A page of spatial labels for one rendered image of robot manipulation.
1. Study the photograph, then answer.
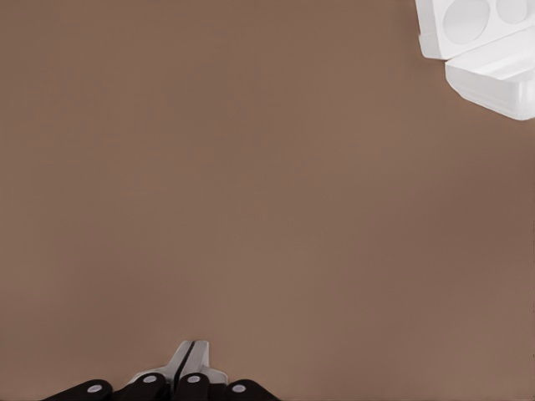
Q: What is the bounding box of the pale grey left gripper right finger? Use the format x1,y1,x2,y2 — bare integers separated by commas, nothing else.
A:
174,340,229,401

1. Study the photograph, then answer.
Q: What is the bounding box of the white egg box lid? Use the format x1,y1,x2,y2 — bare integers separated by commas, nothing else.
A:
444,38,535,123

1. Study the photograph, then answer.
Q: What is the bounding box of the white egg box base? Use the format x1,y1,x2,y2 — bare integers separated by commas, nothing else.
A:
415,0,535,62

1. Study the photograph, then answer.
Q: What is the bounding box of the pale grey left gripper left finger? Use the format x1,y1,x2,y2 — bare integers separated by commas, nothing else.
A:
113,340,196,401

